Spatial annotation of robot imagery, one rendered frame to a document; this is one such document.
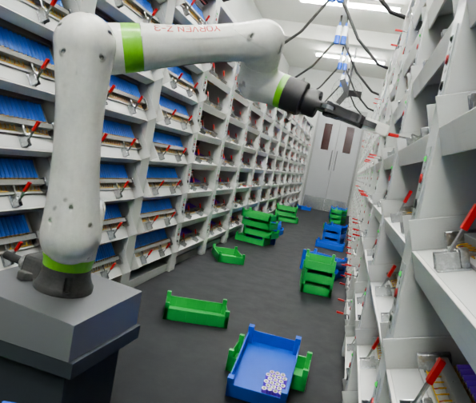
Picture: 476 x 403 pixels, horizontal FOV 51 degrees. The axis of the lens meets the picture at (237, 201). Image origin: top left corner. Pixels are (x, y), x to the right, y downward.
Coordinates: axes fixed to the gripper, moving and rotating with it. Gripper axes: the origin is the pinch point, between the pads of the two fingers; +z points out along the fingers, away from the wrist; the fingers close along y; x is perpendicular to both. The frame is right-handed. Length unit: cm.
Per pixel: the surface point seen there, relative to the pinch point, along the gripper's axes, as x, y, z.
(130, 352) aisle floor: -106, -32, -49
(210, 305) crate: -102, -99, -40
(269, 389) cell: -88, -20, 2
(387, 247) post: -29.8, -17.9, 17.0
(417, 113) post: 9.7, -18.4, 8.8
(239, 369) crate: -93, -33, -10
